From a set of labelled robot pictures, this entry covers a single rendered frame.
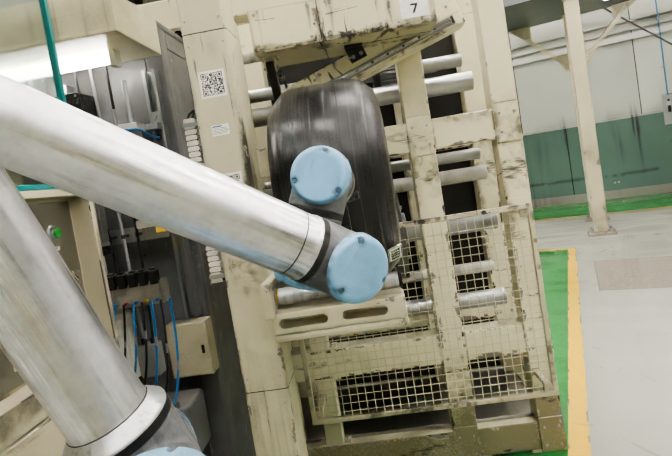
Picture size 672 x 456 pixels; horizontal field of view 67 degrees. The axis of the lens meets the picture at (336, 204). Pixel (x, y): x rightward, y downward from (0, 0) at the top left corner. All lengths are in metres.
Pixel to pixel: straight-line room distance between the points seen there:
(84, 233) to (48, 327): 0.64
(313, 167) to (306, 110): 0.55
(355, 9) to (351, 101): 0.52
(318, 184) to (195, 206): 0.24
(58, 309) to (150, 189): 0.22
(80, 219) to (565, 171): 9.69
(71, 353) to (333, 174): 0.42
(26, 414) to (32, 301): 0.43
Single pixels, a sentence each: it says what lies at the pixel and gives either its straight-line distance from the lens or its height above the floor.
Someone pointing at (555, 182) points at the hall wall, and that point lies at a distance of 10.49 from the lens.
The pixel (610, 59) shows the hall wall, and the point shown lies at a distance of 10.64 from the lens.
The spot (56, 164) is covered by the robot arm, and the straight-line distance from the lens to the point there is 0.57.
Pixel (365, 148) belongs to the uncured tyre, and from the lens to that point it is 1.22.
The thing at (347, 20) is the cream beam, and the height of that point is 1.69.
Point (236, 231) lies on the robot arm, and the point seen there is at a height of 1.15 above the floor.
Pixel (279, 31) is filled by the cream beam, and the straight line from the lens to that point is 1.76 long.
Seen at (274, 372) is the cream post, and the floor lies 0.67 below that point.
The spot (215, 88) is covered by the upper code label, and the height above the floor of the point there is 1.50.
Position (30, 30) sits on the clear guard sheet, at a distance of 1.36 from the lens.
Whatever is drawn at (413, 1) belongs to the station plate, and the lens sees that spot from 1.76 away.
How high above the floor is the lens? 1.20
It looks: 3 degrees down
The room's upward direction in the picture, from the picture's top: 9 degrees counter-clockwise
